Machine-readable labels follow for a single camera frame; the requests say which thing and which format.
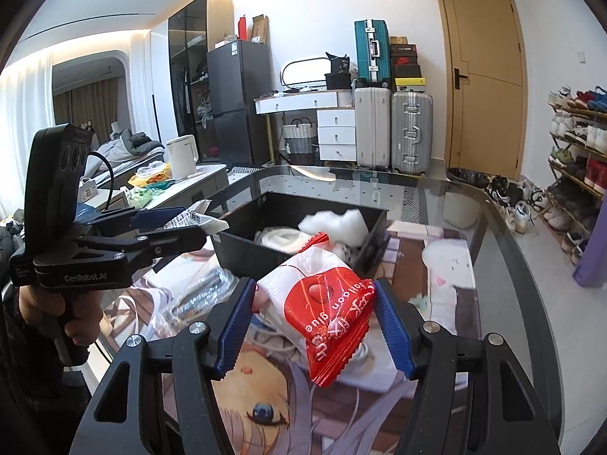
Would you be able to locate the person's left hand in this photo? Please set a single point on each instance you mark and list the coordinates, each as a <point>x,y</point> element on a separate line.
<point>47,310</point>

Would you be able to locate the oval mirror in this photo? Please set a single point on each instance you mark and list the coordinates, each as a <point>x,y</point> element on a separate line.
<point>306,72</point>

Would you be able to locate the rows of shoes on rack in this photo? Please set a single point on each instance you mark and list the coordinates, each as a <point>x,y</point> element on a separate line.
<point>581,128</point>

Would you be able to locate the person's left forearm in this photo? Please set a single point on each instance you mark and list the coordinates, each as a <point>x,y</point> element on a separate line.
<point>33,388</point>

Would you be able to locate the woven basket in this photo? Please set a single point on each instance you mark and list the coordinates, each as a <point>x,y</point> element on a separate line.
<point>299,144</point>

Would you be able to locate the black bag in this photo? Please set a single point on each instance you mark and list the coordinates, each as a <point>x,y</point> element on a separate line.
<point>337,73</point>

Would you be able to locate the purple bag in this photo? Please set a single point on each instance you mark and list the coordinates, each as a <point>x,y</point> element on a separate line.
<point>593,260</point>

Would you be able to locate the stack of shoe boxes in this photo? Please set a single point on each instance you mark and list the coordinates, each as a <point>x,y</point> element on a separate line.
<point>405,64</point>

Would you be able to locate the silver suitcase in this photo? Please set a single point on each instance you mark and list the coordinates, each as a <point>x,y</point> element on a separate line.
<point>411,132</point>

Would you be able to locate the tan wooden door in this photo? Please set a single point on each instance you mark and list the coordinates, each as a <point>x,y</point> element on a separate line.
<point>479,80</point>

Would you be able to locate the trash bin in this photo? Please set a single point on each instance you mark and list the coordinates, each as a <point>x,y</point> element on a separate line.
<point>467,199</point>

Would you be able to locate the printed desk mat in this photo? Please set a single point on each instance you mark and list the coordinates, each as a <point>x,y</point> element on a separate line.
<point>417,331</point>

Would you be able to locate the black refrigerator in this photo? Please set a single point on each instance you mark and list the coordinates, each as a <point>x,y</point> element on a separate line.
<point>239,104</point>

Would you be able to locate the white curtain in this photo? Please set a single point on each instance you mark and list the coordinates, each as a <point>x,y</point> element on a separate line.
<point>23,128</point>

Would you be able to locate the teal suitcase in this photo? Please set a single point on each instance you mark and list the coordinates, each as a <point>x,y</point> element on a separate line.
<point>372,54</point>

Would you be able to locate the wooden shoe rack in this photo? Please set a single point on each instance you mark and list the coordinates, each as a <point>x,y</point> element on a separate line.
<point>581,151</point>

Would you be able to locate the green plastic bag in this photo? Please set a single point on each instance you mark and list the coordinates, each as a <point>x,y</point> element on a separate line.
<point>140,197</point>

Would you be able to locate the white foam wrap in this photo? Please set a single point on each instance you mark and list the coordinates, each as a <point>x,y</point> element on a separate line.
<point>332,225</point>

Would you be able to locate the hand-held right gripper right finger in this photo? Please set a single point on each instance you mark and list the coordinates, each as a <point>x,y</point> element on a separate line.
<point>393,331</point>

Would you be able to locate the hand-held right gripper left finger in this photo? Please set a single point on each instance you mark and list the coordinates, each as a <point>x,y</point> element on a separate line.
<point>234,329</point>

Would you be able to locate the dark glass cabinet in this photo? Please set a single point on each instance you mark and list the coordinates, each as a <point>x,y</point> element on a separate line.
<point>189,80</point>

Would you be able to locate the black cardboard box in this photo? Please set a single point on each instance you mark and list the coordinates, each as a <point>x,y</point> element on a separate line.
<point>246,246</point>

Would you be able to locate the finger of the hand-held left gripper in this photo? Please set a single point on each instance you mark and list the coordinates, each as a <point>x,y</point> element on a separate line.
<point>175,241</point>
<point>151,215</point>

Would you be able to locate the white medicine packet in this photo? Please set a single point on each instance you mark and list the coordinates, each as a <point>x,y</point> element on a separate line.
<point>199,218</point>

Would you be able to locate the white kettle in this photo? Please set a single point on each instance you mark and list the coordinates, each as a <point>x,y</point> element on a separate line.
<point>181,156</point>

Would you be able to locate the yellow plastic bag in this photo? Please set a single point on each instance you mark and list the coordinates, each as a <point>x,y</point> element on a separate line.
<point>151,175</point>

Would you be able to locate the white vanity desk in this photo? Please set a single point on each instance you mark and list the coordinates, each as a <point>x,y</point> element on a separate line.
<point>332,125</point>

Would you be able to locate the grey bedding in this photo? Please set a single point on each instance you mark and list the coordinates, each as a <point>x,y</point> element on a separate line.
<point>128,144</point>

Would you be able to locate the red and white packet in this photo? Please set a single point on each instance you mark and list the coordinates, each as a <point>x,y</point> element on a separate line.
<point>327,303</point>

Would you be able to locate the white suitcase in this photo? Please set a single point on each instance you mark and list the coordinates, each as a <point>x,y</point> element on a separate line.
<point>372,128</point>

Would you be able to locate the red box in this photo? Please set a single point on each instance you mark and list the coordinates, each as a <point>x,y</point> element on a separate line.
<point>242,27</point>

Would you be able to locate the pile of shoes on floor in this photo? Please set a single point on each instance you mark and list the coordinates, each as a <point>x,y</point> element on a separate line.
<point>517,201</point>

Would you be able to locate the brown curtain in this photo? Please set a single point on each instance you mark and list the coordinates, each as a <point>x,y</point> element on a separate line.
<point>85,104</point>

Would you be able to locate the brown carton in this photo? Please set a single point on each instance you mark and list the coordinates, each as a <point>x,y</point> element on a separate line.
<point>260,29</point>

